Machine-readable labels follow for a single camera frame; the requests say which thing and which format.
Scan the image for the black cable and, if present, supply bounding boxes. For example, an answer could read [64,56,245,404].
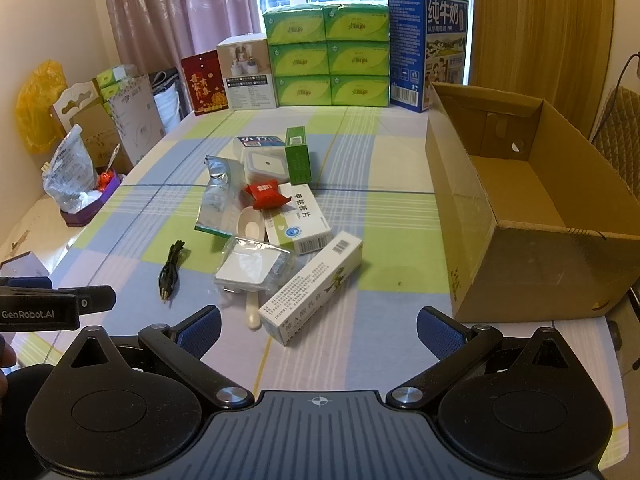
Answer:
[157,238,188,302]

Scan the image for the clear bagged white square item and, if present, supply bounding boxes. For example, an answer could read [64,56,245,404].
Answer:
[213,236,296,292]

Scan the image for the long white ointment box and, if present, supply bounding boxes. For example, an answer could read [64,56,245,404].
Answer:
[258,231,362,346]

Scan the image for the silver foil pouch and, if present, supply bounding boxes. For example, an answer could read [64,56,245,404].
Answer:
[194,155,246,237]

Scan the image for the white plastic spoon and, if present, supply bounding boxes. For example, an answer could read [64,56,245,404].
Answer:
[236,207,265,330]

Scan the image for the white medicine tablet box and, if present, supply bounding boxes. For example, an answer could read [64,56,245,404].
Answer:
[264,183,333,256]

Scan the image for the red snack packet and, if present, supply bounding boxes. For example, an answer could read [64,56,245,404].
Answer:
[244,179,291,210]

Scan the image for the white square night light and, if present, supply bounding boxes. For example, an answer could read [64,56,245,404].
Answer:
[243,151,290,184]

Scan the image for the blue dental floss box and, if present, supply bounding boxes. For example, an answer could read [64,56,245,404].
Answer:
[232,136,285,162]

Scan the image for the green slim box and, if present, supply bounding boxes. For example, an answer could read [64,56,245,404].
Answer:
[284,126,312,185]

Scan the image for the person's left hand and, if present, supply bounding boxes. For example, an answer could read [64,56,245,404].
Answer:
[0,335,17,398]

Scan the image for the silver plastic bag on left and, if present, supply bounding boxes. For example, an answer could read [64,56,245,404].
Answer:
[42,125,98,214]

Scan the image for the checked tablecloth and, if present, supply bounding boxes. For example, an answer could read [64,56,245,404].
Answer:
[8,104,630,470]

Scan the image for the white paper bag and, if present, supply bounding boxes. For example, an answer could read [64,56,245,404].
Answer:
[107,75,165,166]

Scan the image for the yellow plastic bag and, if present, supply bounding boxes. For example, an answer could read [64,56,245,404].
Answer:
[14,60,67,155]

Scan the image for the small green boxes on left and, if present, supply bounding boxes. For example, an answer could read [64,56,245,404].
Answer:
[94,64,139,103]

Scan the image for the quilted brown chair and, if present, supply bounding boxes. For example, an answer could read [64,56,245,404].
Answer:
[589,52,640,187]

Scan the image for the white product box with photo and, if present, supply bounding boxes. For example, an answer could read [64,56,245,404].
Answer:
[217,32,277,110]

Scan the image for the green tissue pack bottom right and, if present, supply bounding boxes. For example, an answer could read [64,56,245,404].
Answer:
[331,75,390,107]

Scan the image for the green tissue pack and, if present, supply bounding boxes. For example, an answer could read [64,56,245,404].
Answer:
[323,2,390,42]
[269,41,330,77]
[326,41,390,76]
[274,75,332,106]
[331,75,390,107]
[262,4,326,46]

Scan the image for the green tissue pack bottom left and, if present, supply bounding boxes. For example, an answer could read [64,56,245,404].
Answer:
[274,75,332,106]

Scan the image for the pink curtain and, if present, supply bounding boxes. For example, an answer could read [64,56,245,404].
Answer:
[105,0,260,74]

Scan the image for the green tissue pack middle right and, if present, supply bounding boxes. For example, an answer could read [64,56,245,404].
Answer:
[326,41,390,76]

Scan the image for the green tissue pack middle left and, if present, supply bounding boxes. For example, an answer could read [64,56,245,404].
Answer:
[269,41,330,77]

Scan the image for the blue milk carton box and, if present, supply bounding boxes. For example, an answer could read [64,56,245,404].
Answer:
[387,0,469,113]

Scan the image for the yellow-brown curtain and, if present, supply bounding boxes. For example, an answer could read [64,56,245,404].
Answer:
[469,0,615,136]

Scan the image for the green tissue pack top right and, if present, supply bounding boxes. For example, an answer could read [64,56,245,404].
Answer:
[323,2,390,42]

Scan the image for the green tissue pack top left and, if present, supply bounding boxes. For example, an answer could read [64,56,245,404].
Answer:
[262,4,326,46]

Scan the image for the white shopping bag black handles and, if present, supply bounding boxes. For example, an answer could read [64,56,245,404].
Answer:
[149,67,191,133]

